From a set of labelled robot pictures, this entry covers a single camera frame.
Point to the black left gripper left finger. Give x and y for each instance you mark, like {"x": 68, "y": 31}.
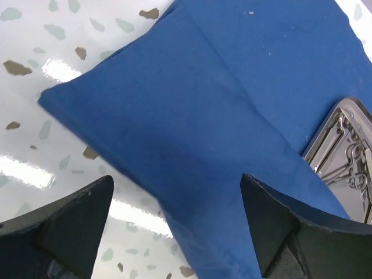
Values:
{"x": 60, "y": 239}

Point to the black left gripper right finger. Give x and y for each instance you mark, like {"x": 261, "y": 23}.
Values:
{"x": 294, "y": 240}

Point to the blue surgical drape cloth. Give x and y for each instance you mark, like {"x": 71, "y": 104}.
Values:
{"x": 214, "y": 90}

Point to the steel surgical scissors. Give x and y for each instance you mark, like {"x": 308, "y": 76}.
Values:
{"x": 354, "y": 154}

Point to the stainless steel instrument tray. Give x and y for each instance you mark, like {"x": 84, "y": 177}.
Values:
{"x": 347, "y": 123}

